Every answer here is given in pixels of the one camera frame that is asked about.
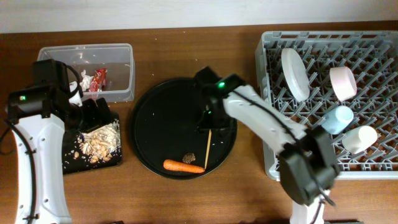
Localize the wooden chopstick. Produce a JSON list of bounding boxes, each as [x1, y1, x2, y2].
[[204, 129, 212, 170]]

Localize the rice and nut shells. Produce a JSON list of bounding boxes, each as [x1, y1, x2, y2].
[[73, 119, 121, 164]]

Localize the black rectangular tray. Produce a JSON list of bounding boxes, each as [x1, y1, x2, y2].
[[62, 112, 123, 174]]

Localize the orange carrot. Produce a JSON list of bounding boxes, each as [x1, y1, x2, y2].
[[163, 159, 205, 174]]

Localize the light blue cup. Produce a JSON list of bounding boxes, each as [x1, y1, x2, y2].
[[321, 106, 354, 134]]

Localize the black round tray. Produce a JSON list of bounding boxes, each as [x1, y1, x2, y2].
[[129, 78, 238, 180]]

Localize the white tissue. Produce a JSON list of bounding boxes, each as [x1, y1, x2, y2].
[[80, 70, 93, 91]]

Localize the clear plastic waste bin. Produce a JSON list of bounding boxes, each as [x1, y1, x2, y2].
[[37, 44, 135, 103]]

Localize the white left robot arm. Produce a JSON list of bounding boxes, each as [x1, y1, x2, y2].
[[5, 59, 114, 223]]

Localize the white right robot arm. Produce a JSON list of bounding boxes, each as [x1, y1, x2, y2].
[[193, 67, 340, 223]]

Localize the red snack wrapper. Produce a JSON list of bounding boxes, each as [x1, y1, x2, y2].
[[88, 68, 108, 92]]

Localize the pink bowl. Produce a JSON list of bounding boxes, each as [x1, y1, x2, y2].
[[330, 67, 357, 102]]

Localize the brown food lump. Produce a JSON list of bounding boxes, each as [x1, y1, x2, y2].
[[182, 153, 196, 164]]

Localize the white cup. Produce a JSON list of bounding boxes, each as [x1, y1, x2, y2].
[[342, 126, 377, 154]]

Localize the grey plate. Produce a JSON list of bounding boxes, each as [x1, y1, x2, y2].
[[281, 48, 310, 102]]

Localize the grey dishwasher rack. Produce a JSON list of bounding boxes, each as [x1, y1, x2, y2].
[[255, 30, 397, 180]]

